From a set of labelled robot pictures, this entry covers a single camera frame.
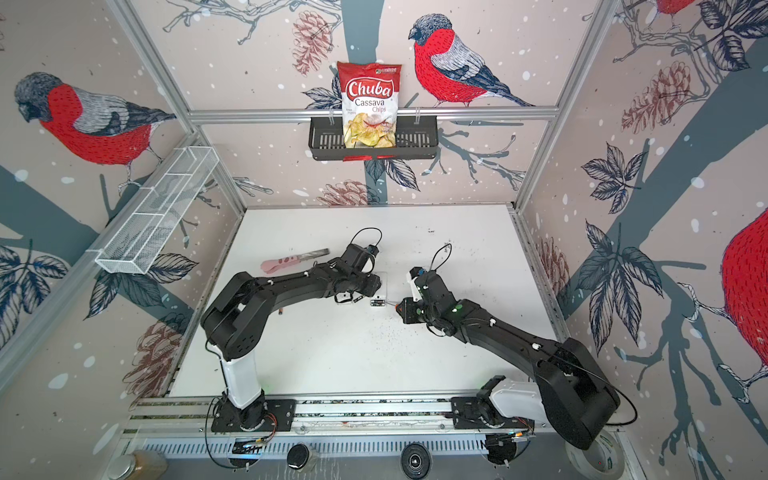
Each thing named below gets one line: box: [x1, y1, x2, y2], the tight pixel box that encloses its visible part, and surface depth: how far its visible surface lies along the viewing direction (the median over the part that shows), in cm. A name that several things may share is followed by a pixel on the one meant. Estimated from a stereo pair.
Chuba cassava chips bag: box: [337, 61, 402, 149], surface depth 86 cm
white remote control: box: [369, 294, 387, 308], surface depth 95 cm
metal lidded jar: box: [107, 450, 169, 480], surface depth 62 cm
